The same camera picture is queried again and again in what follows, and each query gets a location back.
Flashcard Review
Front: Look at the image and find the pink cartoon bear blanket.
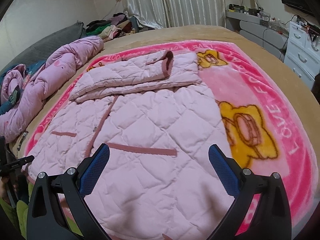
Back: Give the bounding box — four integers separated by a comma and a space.
24, 40, 318, 239

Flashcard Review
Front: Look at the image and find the tan bed cover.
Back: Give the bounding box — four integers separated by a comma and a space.
23, 25, 319, 167

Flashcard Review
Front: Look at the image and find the green left sleeve forearm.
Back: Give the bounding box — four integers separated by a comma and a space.
1, 183, 82, 239

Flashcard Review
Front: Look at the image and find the pink quilted jacket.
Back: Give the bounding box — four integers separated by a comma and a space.
25, 50, 233, 239

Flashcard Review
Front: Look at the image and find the pile of assorted clothes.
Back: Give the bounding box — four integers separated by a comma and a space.
85, 12, 139, 42

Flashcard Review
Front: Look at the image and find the grey headboard cushion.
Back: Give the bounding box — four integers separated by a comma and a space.
1, 21, 86, 74

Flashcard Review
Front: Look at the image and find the clutter on desk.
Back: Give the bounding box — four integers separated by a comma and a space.
226, 4, 289, 35

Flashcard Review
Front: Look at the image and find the grey desk shelf unit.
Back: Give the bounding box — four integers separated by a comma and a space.
226, 10, 289, 61

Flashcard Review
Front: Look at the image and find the white drawer cabinet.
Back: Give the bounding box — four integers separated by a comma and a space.
284, 21, 319, 90

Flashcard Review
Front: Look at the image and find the white striped curtain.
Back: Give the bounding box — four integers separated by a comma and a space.
123, 0, 226, 29

